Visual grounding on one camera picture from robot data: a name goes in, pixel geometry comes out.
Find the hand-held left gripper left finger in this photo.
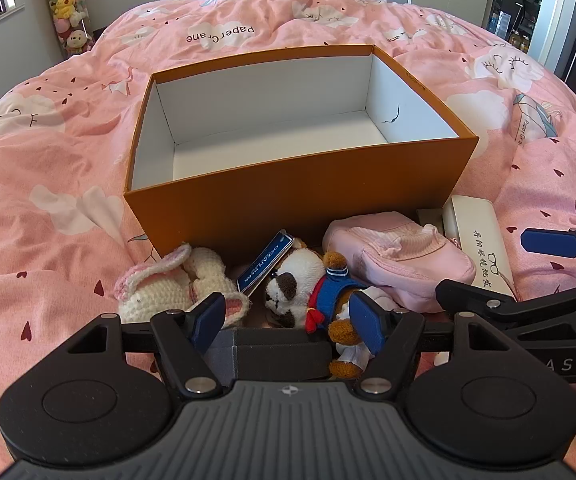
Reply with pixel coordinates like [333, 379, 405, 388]
[68, 292, 227, 397]

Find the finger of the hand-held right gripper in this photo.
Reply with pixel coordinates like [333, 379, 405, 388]
[522, 221, 576, 281]
[435, 279, 576, 325]

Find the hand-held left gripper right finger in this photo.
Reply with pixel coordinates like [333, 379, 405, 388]
[349, 291, 513, 396]

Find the cream crochet bunny toy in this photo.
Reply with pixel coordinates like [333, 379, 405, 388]
[113, 242, 251, 325]

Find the grey fabric box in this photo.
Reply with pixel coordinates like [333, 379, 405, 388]
[203, 329, 331, 382]

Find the white glasses case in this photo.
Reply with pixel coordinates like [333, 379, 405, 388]
[442, 195, 518, 303]

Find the pink fabric pouch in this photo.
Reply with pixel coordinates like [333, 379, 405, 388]
[324, 211, 477, 313]

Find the plush dog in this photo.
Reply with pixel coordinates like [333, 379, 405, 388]
[236, 229, 383, 380]

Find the orange cardboard box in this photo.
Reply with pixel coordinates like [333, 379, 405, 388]
[123, 45, 479, 266]

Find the pink printed blanket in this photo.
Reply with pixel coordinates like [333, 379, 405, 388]
[0, 0, 576, 480]

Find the column of plush toys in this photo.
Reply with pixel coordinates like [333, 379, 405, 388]
[43, 0, 94, 58]

